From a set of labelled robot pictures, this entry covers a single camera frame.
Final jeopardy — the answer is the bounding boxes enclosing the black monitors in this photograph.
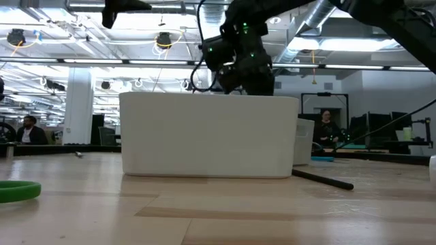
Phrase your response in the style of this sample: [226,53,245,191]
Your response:
[350,111,414,150]

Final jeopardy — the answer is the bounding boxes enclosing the silver slanted ventilation duct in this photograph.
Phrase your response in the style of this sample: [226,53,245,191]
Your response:
[275,0,345,64]

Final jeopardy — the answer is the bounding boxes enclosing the white plastic bin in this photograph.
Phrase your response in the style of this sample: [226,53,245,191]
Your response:
[119,91,300,180]

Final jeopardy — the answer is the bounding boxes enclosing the long ceiling light strip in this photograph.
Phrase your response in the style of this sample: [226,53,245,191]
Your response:
[0,57,431,71]

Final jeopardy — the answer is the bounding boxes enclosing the person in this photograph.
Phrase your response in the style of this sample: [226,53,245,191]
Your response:
[16,115,49,146]
[313,109,342,148]

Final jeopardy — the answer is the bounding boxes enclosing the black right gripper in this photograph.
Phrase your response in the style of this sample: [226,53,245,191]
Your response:
[217,33,275,96]

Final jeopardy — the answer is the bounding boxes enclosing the silver ribbed ventilation duct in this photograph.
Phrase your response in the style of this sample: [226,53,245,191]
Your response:
[195,0,236,90]

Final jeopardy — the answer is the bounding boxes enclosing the white square column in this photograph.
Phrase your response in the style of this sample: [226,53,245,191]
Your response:
[62,67,95,146]

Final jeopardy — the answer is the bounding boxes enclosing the black cabinet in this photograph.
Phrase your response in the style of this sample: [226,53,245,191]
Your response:
[90,114,106,146]

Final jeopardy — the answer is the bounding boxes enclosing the grey plastic bin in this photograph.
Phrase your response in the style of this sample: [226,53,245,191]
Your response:
[292,118,316,167]

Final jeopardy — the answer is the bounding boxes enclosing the grey office chair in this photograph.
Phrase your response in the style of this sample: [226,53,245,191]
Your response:
[98,126,121,148]

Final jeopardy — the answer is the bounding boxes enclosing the black ceiling cable reel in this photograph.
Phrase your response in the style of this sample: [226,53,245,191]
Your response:
[6,28,27,47]
[155,31,173,50]

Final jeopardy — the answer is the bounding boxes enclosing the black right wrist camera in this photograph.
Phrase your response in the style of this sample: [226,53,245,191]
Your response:
[201,36,236,71]

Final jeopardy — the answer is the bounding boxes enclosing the thin all-black brush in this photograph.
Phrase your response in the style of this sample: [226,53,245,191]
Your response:
[292,168,355,191]

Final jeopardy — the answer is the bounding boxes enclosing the thin black slanted cable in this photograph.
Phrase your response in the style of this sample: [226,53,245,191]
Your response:
[332,98,436,152]

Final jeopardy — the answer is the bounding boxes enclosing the green plant in white pot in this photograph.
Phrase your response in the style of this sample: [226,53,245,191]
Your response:
[429,154,436,191]

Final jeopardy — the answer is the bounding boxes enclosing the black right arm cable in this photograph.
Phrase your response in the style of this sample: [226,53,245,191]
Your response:
[189,0,219,93]

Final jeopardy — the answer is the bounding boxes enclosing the black gantry frame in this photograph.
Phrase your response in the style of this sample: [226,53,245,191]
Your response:
[300,92,350,120]

